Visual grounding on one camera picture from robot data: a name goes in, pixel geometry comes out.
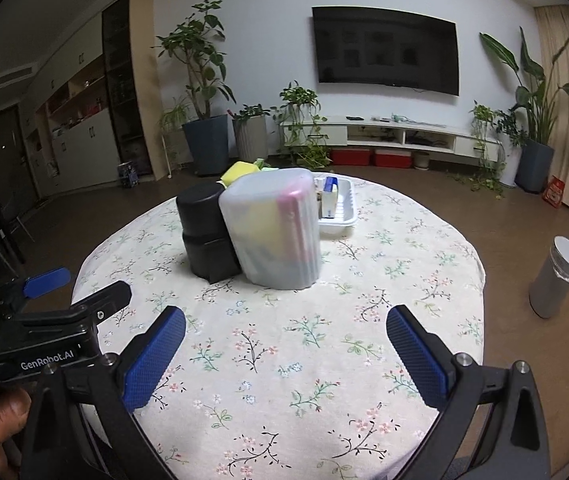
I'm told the green satin cloth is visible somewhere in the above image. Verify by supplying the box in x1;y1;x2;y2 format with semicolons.
253;158;270;170

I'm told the plant in white ribbed pot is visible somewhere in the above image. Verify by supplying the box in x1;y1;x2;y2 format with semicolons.
231;104;270;162

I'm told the red storage box right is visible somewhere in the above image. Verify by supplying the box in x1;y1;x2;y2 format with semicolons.
374;148;412;169

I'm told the translucent plastic container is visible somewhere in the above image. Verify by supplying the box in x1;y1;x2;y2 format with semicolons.
219;168;321;290

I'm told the red sign on floor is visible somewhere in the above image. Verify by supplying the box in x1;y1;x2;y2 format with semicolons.
542;176;565;208

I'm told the white cabinet wall unit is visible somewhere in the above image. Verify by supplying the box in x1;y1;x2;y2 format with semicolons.
20;14;135;196

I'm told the red storage box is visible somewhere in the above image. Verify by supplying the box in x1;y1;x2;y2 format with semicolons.
330;146;372;166
374;148;412;169

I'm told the floral tablecloth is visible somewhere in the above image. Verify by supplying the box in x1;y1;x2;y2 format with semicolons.
73;179;485;479

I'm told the tall plant in dark pot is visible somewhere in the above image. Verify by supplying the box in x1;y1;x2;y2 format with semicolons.
158;0;236;177

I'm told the large-leaf plant in dark pot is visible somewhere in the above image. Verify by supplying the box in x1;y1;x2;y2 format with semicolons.
479;28;569;194

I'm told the blue yellow tissue pack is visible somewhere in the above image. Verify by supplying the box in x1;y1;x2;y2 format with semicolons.
320;177;339;219

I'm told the grey cylindrical bin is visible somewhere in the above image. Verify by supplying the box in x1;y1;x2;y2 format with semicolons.
529;236;569;318

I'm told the white TV console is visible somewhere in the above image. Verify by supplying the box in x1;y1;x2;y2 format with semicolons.
281;114;508;164

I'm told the white plastic tray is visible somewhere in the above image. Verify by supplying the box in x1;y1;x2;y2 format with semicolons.
313;172;358;238

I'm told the trailing green vine plant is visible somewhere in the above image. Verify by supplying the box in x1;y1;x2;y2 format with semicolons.
270;80;330;170

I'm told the black cylindrical appliance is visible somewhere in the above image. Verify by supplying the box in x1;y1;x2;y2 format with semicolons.
176;182;241;284

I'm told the small plant on console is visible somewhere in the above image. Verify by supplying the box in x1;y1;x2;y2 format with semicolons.
447;101;526;200

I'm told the red storage box left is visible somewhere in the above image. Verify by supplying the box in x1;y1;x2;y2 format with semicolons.
330;146;372;166

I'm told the blue patterned box on floor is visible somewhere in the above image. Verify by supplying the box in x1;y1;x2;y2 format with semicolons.
117;162;139;188

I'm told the large yellow rectangular sponge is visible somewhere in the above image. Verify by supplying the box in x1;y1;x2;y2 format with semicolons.
219;162;260;188

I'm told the wall-mounted black television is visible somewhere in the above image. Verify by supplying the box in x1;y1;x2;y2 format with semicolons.
313;6;460;96

